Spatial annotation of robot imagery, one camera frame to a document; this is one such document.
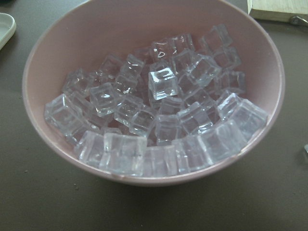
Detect clear ice cubes pile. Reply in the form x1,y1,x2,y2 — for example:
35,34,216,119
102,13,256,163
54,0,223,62
44,24,268,178

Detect loose clear ice cube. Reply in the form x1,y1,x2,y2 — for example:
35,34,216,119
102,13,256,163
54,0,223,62
304,144,308,154

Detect pink bowl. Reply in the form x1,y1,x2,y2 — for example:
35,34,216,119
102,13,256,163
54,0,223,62
22,0,285,187

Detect wooden cutting board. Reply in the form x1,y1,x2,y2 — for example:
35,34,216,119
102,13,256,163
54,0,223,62
247,0,308,23

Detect cream serving tray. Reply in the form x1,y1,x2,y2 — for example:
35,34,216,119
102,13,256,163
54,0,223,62
0,13,16,49

